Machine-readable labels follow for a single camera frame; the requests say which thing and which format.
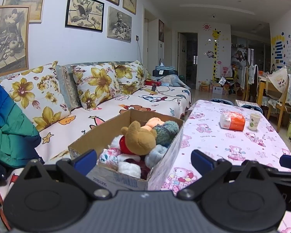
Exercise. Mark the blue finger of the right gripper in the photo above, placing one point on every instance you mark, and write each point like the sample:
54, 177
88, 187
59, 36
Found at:
285, 161

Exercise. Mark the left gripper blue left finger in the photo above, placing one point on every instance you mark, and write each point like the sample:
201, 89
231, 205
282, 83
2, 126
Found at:
85, 162

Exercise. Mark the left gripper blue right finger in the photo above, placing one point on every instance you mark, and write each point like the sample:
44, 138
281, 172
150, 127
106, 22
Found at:
202, 162

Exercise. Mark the white pink knotted cloth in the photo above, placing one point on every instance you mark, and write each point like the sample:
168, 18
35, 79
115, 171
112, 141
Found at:
108, 158

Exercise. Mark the white fluffy sock ball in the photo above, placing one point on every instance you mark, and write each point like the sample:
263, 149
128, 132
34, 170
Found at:
130, 169

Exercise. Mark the green knit hat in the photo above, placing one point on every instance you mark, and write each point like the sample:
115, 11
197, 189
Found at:
166, 133

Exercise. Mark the light blue fuzzy sock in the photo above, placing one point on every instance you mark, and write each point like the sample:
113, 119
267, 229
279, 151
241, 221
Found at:
155, 156

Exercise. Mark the brown red strawberry plush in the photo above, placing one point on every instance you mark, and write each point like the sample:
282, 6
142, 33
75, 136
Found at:
139, 140

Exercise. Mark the orange fleece sock ball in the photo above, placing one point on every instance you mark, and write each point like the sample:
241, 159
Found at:
154, 121

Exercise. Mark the white fluffy pompom ball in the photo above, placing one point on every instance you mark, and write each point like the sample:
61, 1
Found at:
116, 142

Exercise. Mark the cartoon sofa cover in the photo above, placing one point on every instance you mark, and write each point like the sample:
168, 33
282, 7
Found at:
171, 101

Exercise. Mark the pink cartoon tablecloth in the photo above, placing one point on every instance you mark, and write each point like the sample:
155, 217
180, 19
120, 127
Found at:
202, 131

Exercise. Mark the cardboard box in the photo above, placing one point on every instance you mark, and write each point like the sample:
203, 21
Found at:
100, 138

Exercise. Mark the orange tissue package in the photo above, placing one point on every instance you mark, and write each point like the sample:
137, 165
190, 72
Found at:
232, 121

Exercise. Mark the white paper cup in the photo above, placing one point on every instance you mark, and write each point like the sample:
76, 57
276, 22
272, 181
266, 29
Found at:
254, 121

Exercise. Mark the wooden chair with covers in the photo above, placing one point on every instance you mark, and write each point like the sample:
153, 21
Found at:
277, 86

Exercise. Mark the teal blue jacket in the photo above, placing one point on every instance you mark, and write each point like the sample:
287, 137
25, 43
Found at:
18, 136

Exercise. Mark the floral sofa cushion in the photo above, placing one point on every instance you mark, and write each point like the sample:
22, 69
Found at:
37, 93

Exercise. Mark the framed mouse drawing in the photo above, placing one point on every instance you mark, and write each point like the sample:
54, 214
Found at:
85, 15

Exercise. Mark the giraffe height wall sticker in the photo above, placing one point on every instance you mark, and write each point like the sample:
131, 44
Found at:
213, 52

